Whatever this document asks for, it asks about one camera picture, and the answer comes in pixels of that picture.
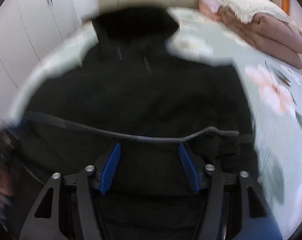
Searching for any folded pink quilt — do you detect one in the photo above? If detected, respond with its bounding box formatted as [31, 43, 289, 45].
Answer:
[218, 7, 302, 69]

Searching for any black hooded jacket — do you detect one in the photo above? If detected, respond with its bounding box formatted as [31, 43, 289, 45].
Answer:
[10, 7, 259, 239]

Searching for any pink pillow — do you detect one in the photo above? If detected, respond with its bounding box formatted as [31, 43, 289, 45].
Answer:
[199, 0, 220, 21]

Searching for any person's left hand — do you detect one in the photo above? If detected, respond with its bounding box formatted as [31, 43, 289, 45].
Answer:
[0, 170, 14, 211]

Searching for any white wardrobe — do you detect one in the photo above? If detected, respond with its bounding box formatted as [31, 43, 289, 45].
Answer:
[0, 0, 98, 126]

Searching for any floral light green bed sheet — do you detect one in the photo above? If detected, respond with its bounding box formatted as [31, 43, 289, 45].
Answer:
[5, 8, 302, 239]

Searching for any white lace pillow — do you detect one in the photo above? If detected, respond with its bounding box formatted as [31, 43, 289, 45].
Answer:
[215, 0, 296, 26]

